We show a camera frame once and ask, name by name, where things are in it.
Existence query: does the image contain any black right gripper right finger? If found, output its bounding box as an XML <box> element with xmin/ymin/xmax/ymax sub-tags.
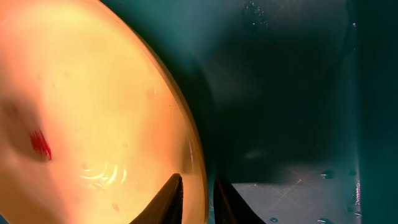
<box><xmin>213</xmin><ymin>177</ymin><xmax>266</xmax><ymax>224</ymax></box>

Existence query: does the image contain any teal plastic tray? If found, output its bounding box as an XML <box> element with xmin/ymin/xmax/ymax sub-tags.
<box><xmin>106</xmin><ymin>0</ymin><xmax>397</xmax><ymax>223</ymax></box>

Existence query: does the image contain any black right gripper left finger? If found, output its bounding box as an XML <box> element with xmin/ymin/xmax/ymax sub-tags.
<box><xmin>130</xmin><ymin>173</ymin><xmax>183</xmax><ymax>224</ymax></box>

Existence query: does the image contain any yellow plate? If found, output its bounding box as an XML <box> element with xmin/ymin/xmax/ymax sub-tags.
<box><xmin>1</xmin><ymin>1</ymin><xmax>208</xmax><ymax>223</ymax></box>

